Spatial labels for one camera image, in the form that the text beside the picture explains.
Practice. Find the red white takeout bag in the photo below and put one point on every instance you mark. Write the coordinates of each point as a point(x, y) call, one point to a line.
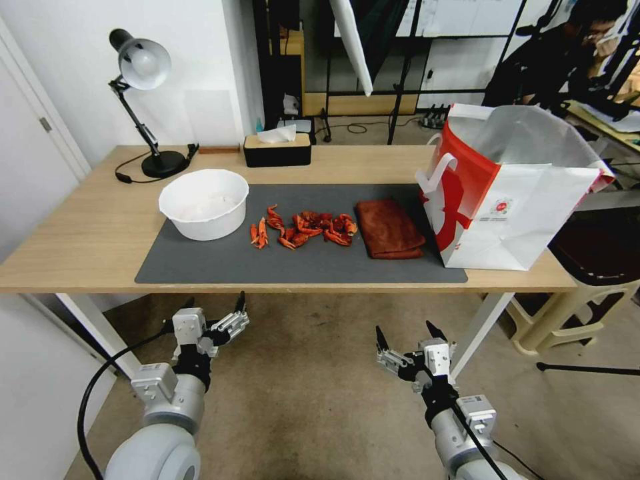
point(505, 220)

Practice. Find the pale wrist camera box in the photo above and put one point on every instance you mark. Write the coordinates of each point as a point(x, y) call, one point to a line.
point(189, 326)
point(438, 357)

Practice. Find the red shrimp shell pile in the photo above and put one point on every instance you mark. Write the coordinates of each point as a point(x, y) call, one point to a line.
point(311, 224)

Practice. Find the black tripod leg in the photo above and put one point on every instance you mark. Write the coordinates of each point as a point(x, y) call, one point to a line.
point(590, 370)

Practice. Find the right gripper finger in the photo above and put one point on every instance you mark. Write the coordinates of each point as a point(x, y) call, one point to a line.
point(436, 332)
point(395, 361)

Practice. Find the black metal stand frame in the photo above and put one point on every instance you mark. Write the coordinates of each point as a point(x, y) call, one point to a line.
point(406, 75)

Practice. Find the black tissue box wooden lid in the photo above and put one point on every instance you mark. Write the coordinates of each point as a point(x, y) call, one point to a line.
point(277, 154)

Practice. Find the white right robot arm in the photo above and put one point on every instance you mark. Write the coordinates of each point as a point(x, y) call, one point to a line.
point(465, 440)

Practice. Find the beige plastic stool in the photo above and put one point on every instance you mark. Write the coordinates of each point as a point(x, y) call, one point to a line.
point(565, 320)

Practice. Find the white tissue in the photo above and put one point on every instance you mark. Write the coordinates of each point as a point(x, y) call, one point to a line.
point(276, 134)

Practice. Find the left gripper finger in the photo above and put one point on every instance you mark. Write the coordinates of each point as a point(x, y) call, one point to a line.
point(188, 304)
point(231, 325)

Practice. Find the white door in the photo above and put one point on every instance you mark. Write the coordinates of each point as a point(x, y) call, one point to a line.
point(30, 165)

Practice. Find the dark chair seat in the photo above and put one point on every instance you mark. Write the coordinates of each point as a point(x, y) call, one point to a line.
point(600, 245)

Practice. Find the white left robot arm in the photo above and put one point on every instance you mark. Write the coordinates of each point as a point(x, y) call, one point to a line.
point(160, 440)

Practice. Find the white folded reflector umbrella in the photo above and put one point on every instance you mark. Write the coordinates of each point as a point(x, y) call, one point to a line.
point(356, 45)

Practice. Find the brown folded towel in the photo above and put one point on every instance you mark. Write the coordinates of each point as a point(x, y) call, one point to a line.
point(390, 230)

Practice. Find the white round plastic container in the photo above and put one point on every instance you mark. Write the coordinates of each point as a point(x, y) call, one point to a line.
point(205, 220)

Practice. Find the black desk lamp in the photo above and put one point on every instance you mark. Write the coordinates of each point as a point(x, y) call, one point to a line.
point(145, 62)

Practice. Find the person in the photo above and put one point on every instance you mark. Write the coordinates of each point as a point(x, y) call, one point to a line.
point(530, 65)

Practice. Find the small blue bottle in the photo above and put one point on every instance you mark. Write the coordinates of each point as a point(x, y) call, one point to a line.
point(258, 125)

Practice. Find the black power strip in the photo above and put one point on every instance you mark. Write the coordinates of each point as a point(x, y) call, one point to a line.
point(434, 117)

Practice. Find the red shrimp shell piece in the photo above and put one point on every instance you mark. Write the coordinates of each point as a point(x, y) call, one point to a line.
point(292, 242)
point(274, 220)
point(253, 235)
point(342, 227)
point(263, 234)

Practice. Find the grey table mat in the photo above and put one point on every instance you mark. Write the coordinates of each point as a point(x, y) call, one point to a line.
point(310, 265)

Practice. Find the white table leg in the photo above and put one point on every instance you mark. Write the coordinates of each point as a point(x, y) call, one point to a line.
point(482, 335)
point(90, 325)

